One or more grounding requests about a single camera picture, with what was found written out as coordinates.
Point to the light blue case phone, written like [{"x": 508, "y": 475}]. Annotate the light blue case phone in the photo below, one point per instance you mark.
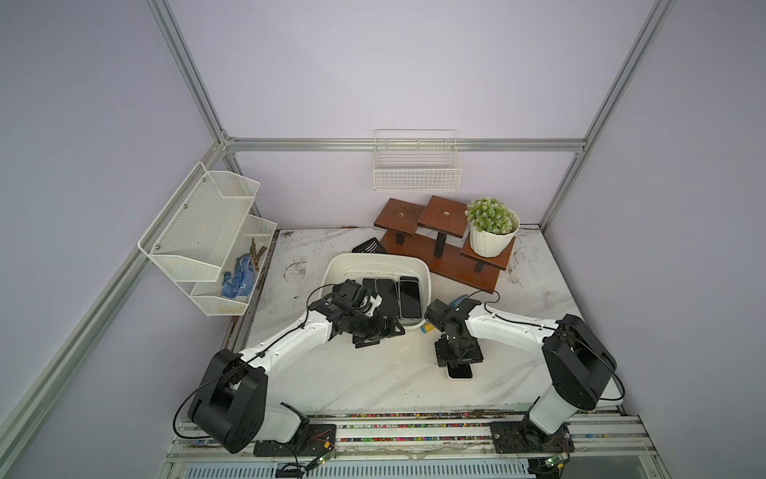
[{"x": 409, "y": 298}]

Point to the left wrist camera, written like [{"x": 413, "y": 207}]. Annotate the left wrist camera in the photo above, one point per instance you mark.
[{"x": 351, "y": 296}]

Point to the white mesh two-tier shelf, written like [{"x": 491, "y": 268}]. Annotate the white mesh two-tier shelf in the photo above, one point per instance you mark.
[{"x": 205, "y": 227}]

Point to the brown wooden tiered stand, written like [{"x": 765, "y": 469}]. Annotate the brown wooden tiered stand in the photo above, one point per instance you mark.
[{"x": 439, "y": 234}]

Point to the blue cloth in shelf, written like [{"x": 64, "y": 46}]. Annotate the blue cloth in shelf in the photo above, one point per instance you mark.
[{"x": 241, "y": 281}]

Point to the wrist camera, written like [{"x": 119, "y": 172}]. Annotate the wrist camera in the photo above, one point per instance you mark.
[
  {"x": 443, "y": 316},
  {"x": 351, "y": 296}
]

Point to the white pot green plant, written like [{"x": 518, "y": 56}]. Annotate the white pot green plant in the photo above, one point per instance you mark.
[{"x": 493, "y": 226}]

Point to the black plastic scoop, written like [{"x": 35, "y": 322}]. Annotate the black plastic scoop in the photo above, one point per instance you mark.
[{"x": 370, "y": 246}]

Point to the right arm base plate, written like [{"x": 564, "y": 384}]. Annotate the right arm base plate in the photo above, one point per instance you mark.
[{"x": 515, "y": 437}]

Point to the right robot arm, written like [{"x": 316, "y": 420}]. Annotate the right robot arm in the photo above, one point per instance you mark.
[{"x": 582, "y": 372}]

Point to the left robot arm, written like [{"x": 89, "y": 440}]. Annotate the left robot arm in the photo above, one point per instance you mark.
[{"x": 231, "y": 405}]

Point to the blue case phone middle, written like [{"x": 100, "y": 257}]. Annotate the blue case phone middle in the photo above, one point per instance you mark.
[{"x": 387, "y": 290}]

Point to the pink case phone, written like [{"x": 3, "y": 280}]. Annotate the pink case phone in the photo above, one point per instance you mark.
[{"x": 460, "y": 371}]

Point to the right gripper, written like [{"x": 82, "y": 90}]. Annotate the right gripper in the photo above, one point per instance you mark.
[{"x": 443, "y": 354}]

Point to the white wire wall basket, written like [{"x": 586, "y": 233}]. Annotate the white wire wall basket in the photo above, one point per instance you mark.
[{"x": 416, "y": 160}]

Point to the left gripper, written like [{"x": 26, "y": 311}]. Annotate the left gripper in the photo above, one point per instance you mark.
[{"x": 378, "y": 331}]

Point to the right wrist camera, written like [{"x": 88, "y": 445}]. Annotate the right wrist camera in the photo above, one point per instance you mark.
[{"x": 443, "y": 316}]

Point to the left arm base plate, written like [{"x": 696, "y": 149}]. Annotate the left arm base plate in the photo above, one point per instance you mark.
[{"x": 309, "y": 441}]

